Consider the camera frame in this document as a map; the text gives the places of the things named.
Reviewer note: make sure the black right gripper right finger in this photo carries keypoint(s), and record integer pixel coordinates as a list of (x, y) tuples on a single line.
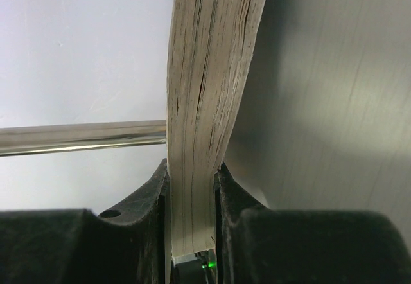
[(255, 244)]

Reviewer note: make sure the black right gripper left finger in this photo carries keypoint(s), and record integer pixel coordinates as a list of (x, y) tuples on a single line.
[(124, 244)]

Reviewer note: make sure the blue 91-storey treehouse book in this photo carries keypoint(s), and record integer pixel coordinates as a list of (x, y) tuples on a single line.
[(210, 49)]

